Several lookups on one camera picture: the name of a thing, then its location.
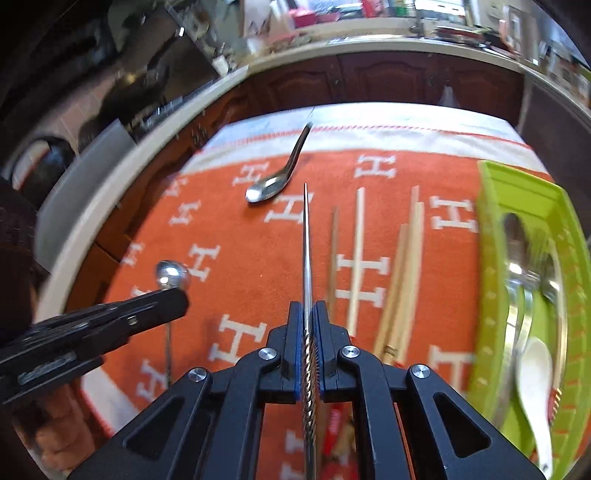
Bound white kitchen countertop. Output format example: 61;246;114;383
34;34;591;315

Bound green utensil tray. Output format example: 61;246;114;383
466;159;591;480

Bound steel soup spoon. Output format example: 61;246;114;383
245;121;315;204

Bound steel cabinet frosted doors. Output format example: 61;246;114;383
517;78;591;185

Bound light blue gridded table cover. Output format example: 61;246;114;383
203;104;513;139

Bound person's left hand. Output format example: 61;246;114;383
34;392;109;467

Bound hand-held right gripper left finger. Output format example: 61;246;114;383
67;300;306;480

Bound orange printed blanket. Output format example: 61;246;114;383
76;115;555;480

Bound large steel spoon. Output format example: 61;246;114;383
496;211;534;421

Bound steel fork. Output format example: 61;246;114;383
519;228;552;352

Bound steel teaspoon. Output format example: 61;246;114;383
538;256;566;324

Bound white ceramic spoon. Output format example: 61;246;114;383
515;337;555;474

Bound hanging plastic bag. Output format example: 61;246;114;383
438;85;462;109

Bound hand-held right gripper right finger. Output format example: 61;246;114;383
313;300;548;480

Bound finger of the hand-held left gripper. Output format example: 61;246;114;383
92;288;190;344

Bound small round steel spoon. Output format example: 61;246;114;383
154;260;191;379

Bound black handled basket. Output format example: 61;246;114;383
9;134;77;208

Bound flat steel stove shield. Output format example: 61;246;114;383
37;117;139;273

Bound dark wooden base cabinets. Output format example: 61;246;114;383
92;51;527;278

